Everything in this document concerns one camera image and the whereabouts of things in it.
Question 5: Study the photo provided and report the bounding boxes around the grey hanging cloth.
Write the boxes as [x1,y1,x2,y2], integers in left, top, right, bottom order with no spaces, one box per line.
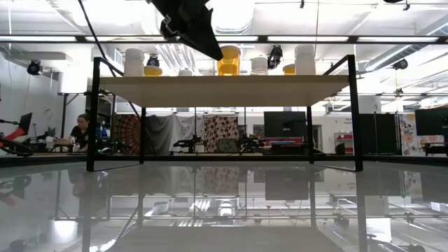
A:
[146,114,178,155]

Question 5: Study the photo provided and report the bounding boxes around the orange mandala hanging cloth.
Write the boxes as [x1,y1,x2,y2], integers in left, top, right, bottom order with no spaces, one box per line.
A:
[111,113,143,155]

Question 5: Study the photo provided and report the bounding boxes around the ribbed silver ceiling duct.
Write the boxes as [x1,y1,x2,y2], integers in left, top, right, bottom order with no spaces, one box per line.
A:
[206,0,256,46]

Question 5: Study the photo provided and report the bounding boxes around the wooden shelf black metal frame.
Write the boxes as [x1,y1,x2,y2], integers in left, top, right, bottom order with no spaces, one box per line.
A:
[85,54,364,172]

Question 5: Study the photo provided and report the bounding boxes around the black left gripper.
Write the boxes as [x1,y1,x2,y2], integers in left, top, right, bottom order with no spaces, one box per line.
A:
[146,0,224,62]

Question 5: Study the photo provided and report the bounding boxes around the black computer monitor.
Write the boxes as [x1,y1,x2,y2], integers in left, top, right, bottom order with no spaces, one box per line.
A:
[414,106,448,137]

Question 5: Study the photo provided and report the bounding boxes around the small black tilted monitor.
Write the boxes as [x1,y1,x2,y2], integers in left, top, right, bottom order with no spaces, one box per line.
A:
[17,111,34,133]

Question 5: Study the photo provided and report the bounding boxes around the black room partition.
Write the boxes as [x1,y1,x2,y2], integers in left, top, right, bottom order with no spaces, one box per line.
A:
[358,112,403,156]

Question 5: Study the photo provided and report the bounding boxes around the translucent bottle ribbed cap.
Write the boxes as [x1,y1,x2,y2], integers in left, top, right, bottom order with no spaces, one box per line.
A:
[250,56,269,76]

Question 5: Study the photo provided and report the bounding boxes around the brown circle patterned cloth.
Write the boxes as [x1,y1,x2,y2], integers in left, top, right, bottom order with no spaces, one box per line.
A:
[204,115,240,153]

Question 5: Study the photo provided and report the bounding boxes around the white plastic medicine bottle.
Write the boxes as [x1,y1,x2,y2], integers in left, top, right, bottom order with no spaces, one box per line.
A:
[124,48,146,78]
[294,44,316,76]

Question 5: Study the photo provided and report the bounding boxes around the white patterned hanging cloth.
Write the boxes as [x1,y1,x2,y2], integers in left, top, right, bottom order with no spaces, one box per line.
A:
[176,115,205,141]

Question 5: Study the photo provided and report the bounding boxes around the white shelf red bins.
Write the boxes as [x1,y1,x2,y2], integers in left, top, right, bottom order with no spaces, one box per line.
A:
[334,131,354,155]

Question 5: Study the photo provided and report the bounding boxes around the long black linear ceiling light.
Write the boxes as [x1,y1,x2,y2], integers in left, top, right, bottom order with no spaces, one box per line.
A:
[0,34,448,44]

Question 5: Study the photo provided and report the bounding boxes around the floral patterned panel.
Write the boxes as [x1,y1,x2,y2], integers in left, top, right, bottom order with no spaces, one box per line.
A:
[398,112,426,156]

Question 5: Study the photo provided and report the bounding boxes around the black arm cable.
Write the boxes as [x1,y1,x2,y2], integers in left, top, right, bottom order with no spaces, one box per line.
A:
[77,0,141,118]

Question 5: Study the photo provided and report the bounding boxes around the person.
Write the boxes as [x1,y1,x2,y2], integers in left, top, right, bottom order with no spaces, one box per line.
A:
[69,113,90,153]

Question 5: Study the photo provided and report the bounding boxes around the black aluminium table frame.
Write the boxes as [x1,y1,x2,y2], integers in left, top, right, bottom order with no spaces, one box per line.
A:
[0,153,448,168]

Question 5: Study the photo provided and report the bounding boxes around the red robot part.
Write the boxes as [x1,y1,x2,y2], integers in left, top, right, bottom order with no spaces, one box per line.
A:
[0,127,32,146]

